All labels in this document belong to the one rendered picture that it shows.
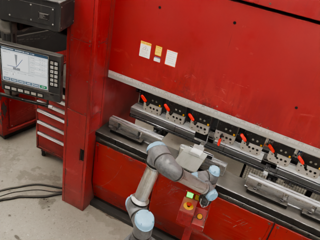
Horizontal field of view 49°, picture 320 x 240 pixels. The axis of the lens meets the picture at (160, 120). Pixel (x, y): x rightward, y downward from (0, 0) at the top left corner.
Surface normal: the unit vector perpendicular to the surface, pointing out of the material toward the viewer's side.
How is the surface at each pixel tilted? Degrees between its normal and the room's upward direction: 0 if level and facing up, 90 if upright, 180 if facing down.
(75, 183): 90
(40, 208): 0
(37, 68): 90
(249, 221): 90
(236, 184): 0
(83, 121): 90
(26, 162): 0
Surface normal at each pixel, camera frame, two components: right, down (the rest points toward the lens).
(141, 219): 0.22, -0.76
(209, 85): -0.44, 0.40
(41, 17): -0.18, 0.48
